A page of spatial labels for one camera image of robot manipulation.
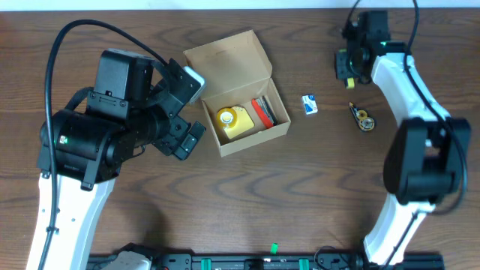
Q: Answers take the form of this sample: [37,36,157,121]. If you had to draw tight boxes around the yellow tape roll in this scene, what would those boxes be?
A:
[217,107,238,128]

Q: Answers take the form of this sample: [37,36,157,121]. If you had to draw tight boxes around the black correction tape dispenser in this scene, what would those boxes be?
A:
[349,102,376,132]

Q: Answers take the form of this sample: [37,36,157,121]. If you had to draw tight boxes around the brown cardboard box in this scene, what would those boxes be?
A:
[184,30,291,157]

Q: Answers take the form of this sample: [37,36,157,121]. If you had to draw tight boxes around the yellow sticky notepad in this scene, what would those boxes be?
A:
[222,106,255,139]

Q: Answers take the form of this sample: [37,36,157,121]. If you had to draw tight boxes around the green clip on rail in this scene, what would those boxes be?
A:
[270,243,278,255]

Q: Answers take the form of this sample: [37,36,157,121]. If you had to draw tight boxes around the yellow highlighter pen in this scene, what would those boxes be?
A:
[345,78,355,89]

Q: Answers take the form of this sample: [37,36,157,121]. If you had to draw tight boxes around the white blue staples box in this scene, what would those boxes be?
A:
[301,94,318,115]

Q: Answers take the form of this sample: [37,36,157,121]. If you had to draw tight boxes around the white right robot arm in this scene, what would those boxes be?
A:
[335,10,471,269]

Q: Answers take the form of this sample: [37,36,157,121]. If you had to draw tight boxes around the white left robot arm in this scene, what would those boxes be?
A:
[27,49,206,269]

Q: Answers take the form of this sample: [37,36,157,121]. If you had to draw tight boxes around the red black stapler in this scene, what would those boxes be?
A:
[251,96,278,129]

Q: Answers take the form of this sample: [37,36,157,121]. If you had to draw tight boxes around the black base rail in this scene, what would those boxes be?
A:
[86,252,446,270]

